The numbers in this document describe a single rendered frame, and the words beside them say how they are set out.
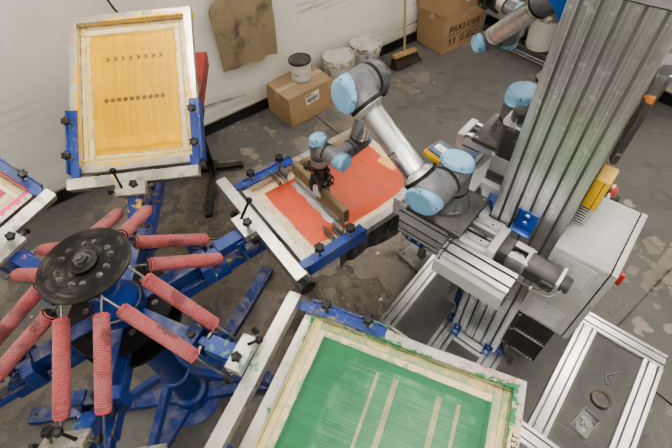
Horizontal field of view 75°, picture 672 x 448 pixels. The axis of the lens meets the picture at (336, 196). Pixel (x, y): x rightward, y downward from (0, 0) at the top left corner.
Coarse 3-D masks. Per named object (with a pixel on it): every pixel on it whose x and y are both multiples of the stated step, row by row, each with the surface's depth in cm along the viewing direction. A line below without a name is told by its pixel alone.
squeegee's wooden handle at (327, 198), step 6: (294, 162) 209; (294, 168) 209; (300, 168) 206; (294, 174) 213; (300, 174) 207; (306, 174) 203; (306, 180) 204; (324, 192) 195; (324, 198) 196; (330, 198) 193; (336, 198) 193; (330, 204) 194; (336, 204) 190; (342, 204) 190; (336, 210) 192; (342, 210) 188; (348, 210) 188; (342, 216) 189; (348, 216) 191; (342, 222) 192
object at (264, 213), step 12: (348, 132) 232; (336, 144) 230; (300, 156) 221; (288, 168) 217; (264, 180) 211; (240, 192) 210; (252, 192) 205; (252, 204) 201; (264, 216) 195; (384, 216) 193; (276, 228) 190; (372, 228) 191; (288, 240) 186; (300, 252) 181
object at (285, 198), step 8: (360, 152) 227; (368, 152) 227; (376, 152) 226; (368, 160) 223; (376, 160) 222; (288, 184) 213; (272, 192) 210; (280, 192) 210; (288, 192) 210; (296, 192) 209; (272, 200) 206; (280, 200) 206; (288, 200) 206; (296, 200) 206; (304, 200) 206; (280, 208) 203; (288, 208) 203; (296, 208) 203; (304, 208) 202; (288, 216) 200
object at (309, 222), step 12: (384, 168) 218; (396, 168) 218; (396, 180) 212; (384, 192) 207; (396, 192) 207; (372, 204) 202; (300, 216) 199; (312, 216) 199; (360, 216) 198; (300, 228) 195; (312, 228) 194; (312, 240) 190; (324, 240) 190
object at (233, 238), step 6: (228, 234) 183; (234, 234) 183; (216, 240) 181; (222, 240) 181; (228, 240) 181; (234, 240) 180; (240, 240) 181; (216, 246) 179; (222, 246) 179; (228, 246) 179; (234, 246) 181; (222, 252) 179; (228, 252) 181
